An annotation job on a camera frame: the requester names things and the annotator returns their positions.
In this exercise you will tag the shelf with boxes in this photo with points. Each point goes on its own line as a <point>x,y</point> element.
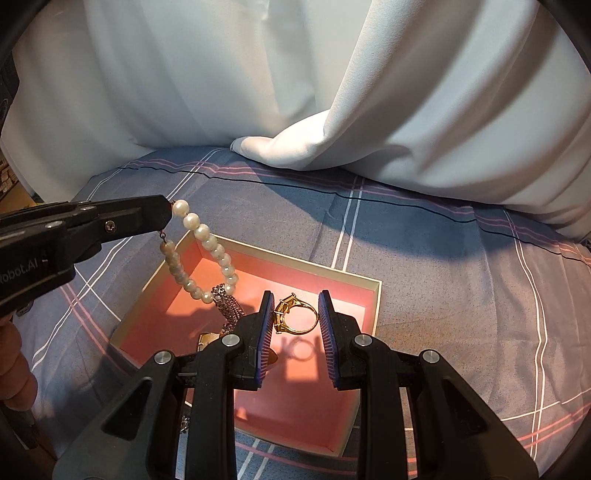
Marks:
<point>9,175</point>

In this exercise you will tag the white draped cloth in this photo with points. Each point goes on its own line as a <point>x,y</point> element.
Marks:
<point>295,92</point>

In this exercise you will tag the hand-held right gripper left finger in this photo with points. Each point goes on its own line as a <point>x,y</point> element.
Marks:
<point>264,337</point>

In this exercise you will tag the person's left hand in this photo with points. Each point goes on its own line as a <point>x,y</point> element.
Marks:
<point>14,364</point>

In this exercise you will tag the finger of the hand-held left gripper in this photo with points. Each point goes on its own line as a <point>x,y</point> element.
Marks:
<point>138,212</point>

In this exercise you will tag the grey plaid bed sheet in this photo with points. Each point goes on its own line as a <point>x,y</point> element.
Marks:
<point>452,286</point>

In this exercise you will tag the pink-lined jewelry box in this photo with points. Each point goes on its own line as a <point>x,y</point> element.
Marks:
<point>304,415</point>

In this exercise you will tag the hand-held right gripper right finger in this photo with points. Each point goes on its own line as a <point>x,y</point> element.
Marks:
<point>328,339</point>

